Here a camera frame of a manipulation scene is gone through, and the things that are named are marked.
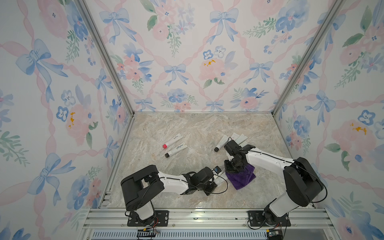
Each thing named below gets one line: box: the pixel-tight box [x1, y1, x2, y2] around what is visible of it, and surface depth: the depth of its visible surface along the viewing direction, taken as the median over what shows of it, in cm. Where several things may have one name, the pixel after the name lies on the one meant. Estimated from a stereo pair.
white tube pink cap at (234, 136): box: [231, 132, 240, 141], surface depth 109 cm
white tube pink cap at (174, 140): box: [162, 133, 184, 149], surface depth 105 cm
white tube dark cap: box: [164, 143, 188, 158], surface depth 100 cm
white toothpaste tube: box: [235, 133, 248, 145], surface depth 106 cm
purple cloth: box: [226, 163, 257, 190], surface depth 85 cm
